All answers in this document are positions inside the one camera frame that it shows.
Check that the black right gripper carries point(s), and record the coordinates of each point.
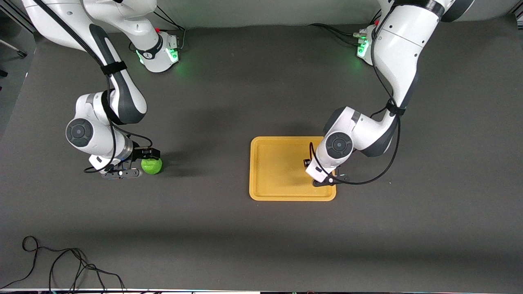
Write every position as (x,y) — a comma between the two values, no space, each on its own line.
(141,154)

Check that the green apple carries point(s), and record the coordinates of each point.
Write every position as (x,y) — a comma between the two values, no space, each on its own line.
(152,166)

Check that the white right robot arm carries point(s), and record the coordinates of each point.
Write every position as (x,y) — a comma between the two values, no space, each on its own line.
(122,96)

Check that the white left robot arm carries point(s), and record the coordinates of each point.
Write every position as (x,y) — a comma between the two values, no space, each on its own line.
(402,45)

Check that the yellow plastic tray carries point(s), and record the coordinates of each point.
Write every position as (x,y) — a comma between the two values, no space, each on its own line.
(278,171)

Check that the dark grey table mat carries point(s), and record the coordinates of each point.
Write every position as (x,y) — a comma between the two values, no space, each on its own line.
(261,237)

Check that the grey metal stand leg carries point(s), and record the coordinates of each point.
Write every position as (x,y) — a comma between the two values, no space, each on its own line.
(16,50)

